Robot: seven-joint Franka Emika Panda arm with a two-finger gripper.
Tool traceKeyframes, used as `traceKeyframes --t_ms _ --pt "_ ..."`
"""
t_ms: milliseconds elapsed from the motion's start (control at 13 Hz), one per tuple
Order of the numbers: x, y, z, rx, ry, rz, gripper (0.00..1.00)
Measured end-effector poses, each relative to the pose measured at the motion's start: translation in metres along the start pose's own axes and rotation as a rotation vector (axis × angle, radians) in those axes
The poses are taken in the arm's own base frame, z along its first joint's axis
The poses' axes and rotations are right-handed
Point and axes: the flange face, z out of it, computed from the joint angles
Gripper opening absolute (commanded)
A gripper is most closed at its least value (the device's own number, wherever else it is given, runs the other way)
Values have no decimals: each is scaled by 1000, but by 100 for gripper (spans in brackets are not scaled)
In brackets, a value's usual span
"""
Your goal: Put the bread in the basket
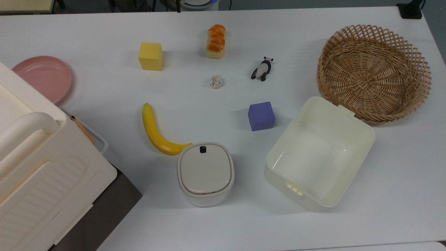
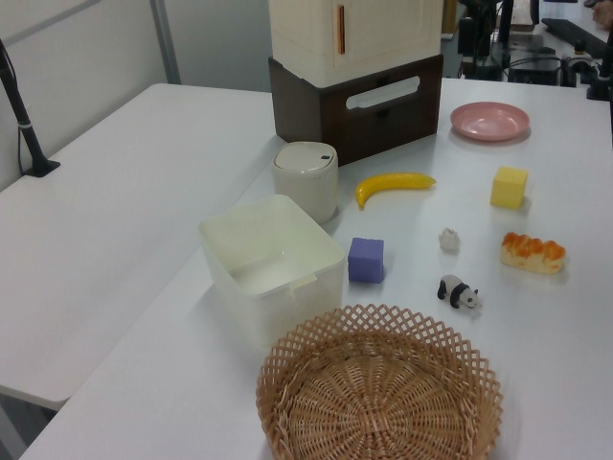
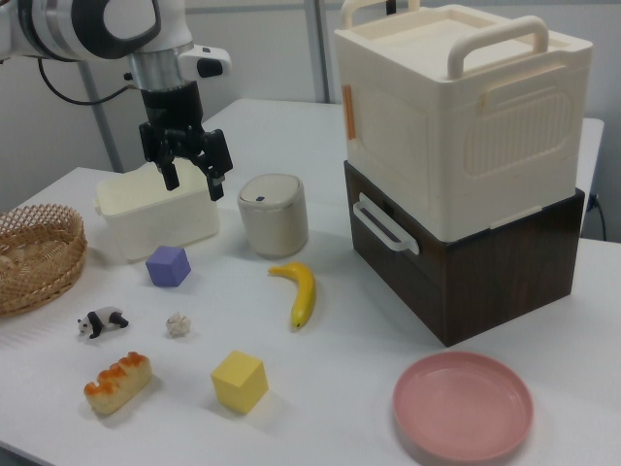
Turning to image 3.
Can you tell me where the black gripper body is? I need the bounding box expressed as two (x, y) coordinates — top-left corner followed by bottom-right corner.
(138, 81), (215, 167)

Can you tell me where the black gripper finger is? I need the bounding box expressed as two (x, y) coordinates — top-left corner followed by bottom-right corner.
(195, 127), (236, 203)
(153, 153), (182, 192)

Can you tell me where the orange-topped bread loaf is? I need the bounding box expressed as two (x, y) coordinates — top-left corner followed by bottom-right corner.
(82, 351), (153, 416)

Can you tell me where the woven wicker basket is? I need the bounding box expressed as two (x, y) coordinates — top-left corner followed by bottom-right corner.
(0, 204), (88, 317)

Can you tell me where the cream open plastic bin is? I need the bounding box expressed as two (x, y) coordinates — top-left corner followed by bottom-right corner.
(94, 159), (219, 265)

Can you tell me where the small beige lidded trash can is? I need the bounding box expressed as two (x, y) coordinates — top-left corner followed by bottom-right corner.
(237, 174), (310, 259)

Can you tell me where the purple foam cube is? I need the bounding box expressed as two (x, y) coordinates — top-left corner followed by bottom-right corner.
(145, 245), (193, 288)

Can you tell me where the crumpled paper ball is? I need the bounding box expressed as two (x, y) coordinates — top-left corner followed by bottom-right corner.
(165, 312), (191, 339)

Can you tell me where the panda figurine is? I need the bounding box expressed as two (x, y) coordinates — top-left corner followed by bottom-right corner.
(77, 306), (131, 341)

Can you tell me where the yellow toy banana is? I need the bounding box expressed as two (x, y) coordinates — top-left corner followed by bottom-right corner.
(268, 261), (317, 333)

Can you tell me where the yellow foam cube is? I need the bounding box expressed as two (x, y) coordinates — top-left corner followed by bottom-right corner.
(210, 349), (270, 416)

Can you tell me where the dark wood drawer box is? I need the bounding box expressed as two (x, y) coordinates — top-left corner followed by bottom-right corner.
(343, 159), (587, 349)

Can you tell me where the pink plastic plate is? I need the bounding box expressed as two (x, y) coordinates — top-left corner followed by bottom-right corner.
(392, 352), (535, 462)

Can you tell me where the grey metal frame post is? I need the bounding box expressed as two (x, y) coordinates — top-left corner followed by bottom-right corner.
(79, 57), (123, 172)
(305, 0), (337, 104)

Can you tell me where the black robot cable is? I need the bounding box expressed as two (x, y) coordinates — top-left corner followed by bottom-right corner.
(36, 56), (143, 106)

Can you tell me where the cream storage box with handles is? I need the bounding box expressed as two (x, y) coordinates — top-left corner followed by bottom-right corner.
(333, 0), (596, 243)

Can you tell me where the black wall cable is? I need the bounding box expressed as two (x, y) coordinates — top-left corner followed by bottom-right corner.
(588, 192), (608, 240)

